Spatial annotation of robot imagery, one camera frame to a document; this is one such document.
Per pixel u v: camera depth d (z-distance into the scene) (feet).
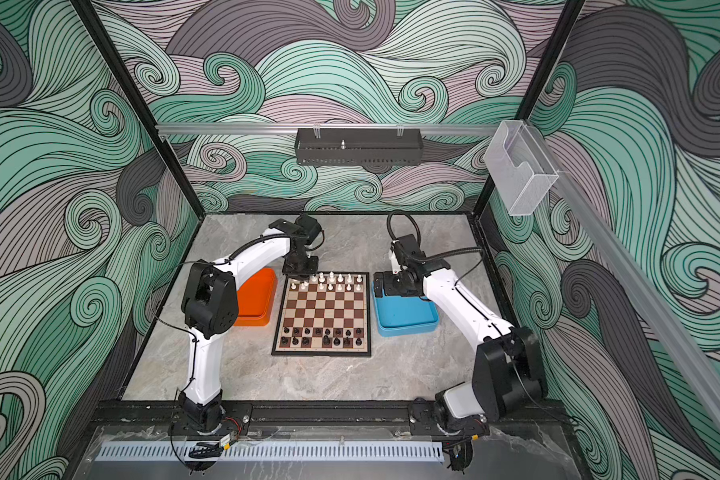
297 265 2.63
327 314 2.95
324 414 2.45
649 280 1.76
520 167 2.60
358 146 3.12
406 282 1.95
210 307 1.81
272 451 2.29
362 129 3.09
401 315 3.06
